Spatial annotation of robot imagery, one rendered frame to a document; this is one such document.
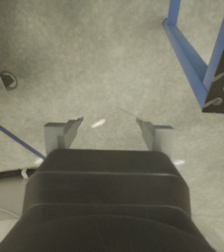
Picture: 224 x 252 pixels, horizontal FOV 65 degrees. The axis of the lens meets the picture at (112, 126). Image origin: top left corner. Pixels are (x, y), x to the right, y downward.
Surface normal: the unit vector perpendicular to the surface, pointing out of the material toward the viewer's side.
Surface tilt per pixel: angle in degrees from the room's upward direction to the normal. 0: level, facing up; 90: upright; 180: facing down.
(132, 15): 0
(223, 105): 0
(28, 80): 0
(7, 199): 90
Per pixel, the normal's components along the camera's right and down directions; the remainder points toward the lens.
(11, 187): -0.03, -0.77
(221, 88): -0.12, 0.64
